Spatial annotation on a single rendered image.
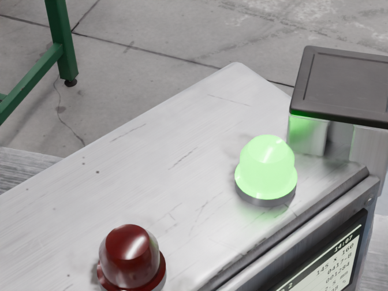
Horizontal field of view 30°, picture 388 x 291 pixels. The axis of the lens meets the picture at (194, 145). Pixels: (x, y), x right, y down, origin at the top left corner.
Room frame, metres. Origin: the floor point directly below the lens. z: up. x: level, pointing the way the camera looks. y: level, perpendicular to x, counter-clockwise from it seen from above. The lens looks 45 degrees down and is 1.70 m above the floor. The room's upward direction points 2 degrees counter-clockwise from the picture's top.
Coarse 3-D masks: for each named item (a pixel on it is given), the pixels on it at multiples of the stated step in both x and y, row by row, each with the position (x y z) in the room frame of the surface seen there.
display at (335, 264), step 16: (352, 224) 0.19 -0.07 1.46; (336, 240) 0.19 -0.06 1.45; (352, 240) 0.19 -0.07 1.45; (304, 256) 0.18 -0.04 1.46; (320, 256) 0.18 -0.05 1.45; (336, 256) 0.19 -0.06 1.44; (352, 256) 0.19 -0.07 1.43; (288, 272) 0.17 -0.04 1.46; (304, 272) 0.17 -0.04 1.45; (320, 272) 0.18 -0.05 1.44; (336, 272) 0.19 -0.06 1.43; (352, 272) 0.20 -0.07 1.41; (272, 288) 0.16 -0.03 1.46; (288, 288) 0.17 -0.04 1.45; (304, 288) 0.17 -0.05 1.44; (320, 288) 0.18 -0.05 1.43; (336, 288) 0.19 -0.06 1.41
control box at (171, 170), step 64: (128, 128) 0.24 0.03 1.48; (192, 128) 0.24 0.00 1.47; (256, 128) 0.24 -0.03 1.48; (64, 192) 0.20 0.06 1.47; (128, 192) 0.20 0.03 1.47; (192, 192) 0.20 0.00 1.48; (320, 192) 0.20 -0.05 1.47; (0, 256) 0.17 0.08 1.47; (64, 256) 0.17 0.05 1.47; (192, 256) 0.17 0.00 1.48; (256, 256) 0.17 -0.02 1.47
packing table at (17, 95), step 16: (48, 0) 2.01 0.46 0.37; (64, 0) 2.04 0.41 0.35; (48, 16) 2.02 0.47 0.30; (64, 16) 2.02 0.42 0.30; (64, 32) 2.01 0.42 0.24; (64, 48) 2.00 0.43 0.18; (48, 64) 1.91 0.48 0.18; (64, 64) 2.01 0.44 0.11; (32, 80) 1.82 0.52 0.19; (0, 96) 1.74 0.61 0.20; (16, 96) 1.74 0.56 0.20; (0, 112) 1.66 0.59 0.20
